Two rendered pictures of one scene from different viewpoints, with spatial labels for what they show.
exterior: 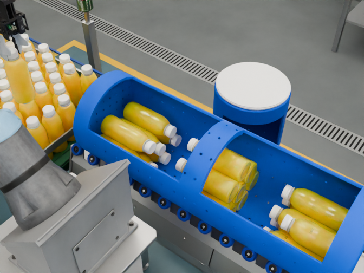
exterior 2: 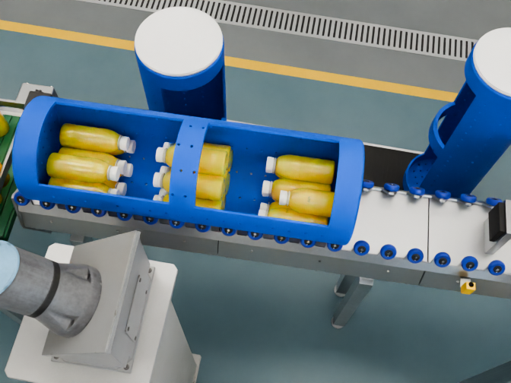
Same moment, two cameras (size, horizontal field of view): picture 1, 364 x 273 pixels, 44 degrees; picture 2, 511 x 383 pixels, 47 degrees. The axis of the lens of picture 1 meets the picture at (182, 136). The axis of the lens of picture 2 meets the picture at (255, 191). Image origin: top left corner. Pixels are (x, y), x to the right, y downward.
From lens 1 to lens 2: 0.45 m
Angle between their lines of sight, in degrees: 26
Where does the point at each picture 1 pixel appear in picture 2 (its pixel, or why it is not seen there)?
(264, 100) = (199, 58)
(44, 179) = (68, 287)
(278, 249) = (287, 229)
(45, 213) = (86, 317)
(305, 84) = not seen: outside the picture
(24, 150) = (36, 273)
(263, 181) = (239, 155)
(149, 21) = not seen: outside the picture
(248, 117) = (190, 83)
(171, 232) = (168, 239)
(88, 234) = (131, 311)
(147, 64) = not seen: outside the picture
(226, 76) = (145, 40)
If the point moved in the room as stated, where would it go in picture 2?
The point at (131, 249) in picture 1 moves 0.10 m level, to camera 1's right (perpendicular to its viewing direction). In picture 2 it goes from (162, 294) to (201, 275)
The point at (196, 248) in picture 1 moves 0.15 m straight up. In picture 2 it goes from (199, 245) to (196, 225)
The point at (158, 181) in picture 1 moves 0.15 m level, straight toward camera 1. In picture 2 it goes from (144, 209) to (173, 256)
